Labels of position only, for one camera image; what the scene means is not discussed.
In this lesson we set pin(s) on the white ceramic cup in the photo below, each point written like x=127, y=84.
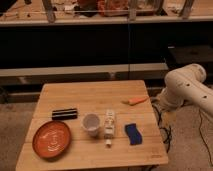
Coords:
x=91, y=124

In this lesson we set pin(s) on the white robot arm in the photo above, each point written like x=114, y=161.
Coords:
x=186, y=83

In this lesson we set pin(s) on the orange ceramic plate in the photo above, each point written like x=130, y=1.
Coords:
x=51, y=139

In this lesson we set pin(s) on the orange toy carrot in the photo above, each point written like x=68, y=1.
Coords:
x=135, y=101

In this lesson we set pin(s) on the white tube bottle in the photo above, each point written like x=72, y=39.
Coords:
x=109, y=127

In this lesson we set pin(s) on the blue sponge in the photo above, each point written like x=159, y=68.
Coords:
x=133, y=134

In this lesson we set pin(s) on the black box on shelf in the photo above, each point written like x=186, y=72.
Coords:
x=180, y=56

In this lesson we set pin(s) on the long metal shelf rack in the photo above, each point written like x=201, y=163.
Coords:
x=61, y=37

